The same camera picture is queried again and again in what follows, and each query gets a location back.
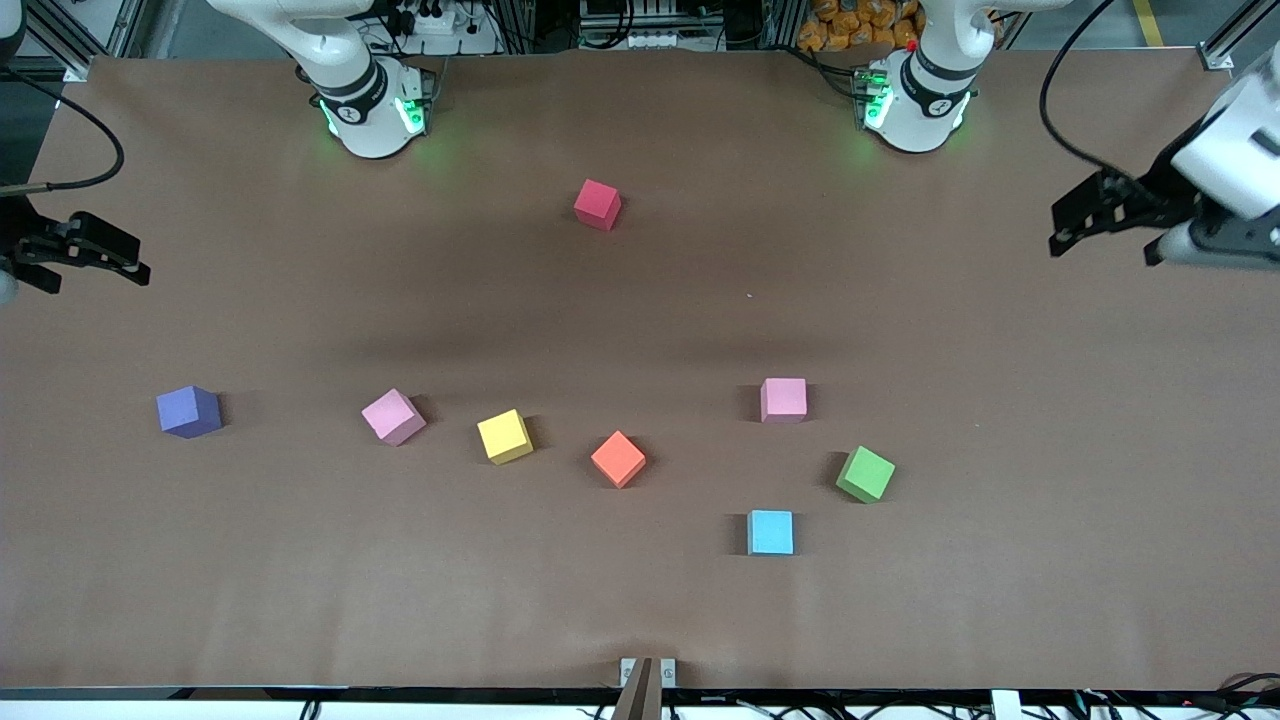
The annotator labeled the green foam cube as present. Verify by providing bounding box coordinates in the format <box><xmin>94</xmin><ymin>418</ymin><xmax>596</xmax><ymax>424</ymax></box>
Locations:
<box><xmin>835</xmin><ymin>445</ymin><xmax>897</xmax><ymax>504</ymax></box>

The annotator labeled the orange yellow objects pile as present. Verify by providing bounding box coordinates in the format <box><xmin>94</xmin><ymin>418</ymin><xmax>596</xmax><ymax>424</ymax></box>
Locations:
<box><xmin>797</xmin><ymin>0</ymin><xmax>926</xmax><ymax>53</ymax></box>

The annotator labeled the purple foam cube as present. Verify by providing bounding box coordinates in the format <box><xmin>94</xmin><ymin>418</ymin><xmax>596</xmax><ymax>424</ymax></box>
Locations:
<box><xmin>156</xmin><ymin>385</ymin><xmax>223</xmax><ymax>440</ymax></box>

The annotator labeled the yellow foam cube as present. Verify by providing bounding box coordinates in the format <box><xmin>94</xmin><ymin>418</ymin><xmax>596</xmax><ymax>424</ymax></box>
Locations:
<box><xmin>477</xmin><ymin>409</ymin><xmax>535</xmax><ymax>466</ymax></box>

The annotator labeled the brown table cover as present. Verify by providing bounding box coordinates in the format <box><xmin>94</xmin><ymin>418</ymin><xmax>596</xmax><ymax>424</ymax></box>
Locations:
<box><xmin>0</xmin><ymin>50</ymin><xmax>1280</xmax><ymax>691</ymax></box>

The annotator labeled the brown camera stand pole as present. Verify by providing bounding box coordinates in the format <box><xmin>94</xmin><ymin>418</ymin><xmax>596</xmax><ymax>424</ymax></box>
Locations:
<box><xmin>612</xmin><ymin>657</ymin><xmax>663</xmax><ymax>720</ymax></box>

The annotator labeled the light blue foam cube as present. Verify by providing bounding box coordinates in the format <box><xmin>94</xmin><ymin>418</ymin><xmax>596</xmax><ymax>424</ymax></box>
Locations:
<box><xmin>747</xmin><ymin>510</ymin><xmax>795</xmax><ymax>556</ymax></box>

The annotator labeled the aluminium frame profile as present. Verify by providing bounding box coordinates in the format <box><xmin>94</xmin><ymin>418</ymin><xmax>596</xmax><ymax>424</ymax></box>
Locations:
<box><xmin>1200</xmin><ymin>0</ymin><xmax>1280</xmax><ymax>73</ymax></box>
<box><xmin>20</xmin><ymin>0</ymin><xmax>116</xmax><ymax>84</ymax></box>

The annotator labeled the black cable bundle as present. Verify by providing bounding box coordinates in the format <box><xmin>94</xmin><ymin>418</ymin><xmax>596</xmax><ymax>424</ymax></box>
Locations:
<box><xmin>1070</xmin><ymin>670</ymin><xmax>1280</xmax><ymax>720</ymax></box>

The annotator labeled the pink foam cube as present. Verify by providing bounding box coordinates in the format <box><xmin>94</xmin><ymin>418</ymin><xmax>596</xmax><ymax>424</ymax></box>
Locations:
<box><xmin>760</xmin><ymin>378</ymin><xmax>808</xmax><ymax>424</ymax></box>
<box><xmin>361</xmin><ymin>388</ymin><xmax>427</xmax><ymax>447</ymax></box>

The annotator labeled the white power strip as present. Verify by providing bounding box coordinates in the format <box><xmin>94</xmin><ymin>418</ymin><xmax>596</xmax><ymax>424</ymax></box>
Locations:
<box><xmin>590</xmin><ymin>28</ymin><xmax>691</xmax><ymax>49</ymax></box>
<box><xmin>395</xmin><ymin>5</ymin><xmax>481</xmax><ymax>36</ymax></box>

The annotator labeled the red foam cube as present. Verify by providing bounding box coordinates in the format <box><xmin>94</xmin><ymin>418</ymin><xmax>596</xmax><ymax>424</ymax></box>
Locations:
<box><xmin>574</xmin><ymin>179</ymin><xmax>623</xmax><ymax>233</ymax></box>

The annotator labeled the orange foam cube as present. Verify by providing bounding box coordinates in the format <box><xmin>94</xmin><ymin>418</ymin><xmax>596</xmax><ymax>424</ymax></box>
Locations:
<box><xmin>590</xmin><ymin>430</ymin><xmax>647</xmax><ymax>490</ymax></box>

